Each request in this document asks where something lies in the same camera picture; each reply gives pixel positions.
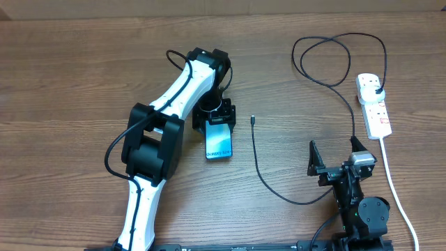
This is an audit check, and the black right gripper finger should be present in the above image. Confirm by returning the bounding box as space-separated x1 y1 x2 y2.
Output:
350 136 367 153
307 140 325 174

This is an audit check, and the blue Galaxy smartphone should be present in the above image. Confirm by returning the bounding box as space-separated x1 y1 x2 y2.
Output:
205 121 233 160

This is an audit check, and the black USB charger cable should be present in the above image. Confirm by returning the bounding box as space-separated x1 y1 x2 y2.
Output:
250 32 388 206

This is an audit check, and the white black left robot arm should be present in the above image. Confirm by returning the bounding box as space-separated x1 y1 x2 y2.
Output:
105 47 236 250

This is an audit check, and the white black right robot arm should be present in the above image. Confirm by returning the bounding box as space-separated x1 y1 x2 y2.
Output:
307 136 394 251

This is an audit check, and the white charger plug adapter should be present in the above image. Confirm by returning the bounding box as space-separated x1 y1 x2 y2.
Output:
357 86 385 105

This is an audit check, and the white power strip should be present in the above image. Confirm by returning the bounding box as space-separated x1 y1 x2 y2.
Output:
355 73 392 139

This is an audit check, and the white power strip cord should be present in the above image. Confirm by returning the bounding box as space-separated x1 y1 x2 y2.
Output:
378 137 420 251

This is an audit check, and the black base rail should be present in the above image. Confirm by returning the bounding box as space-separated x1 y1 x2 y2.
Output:
83 239 394 251

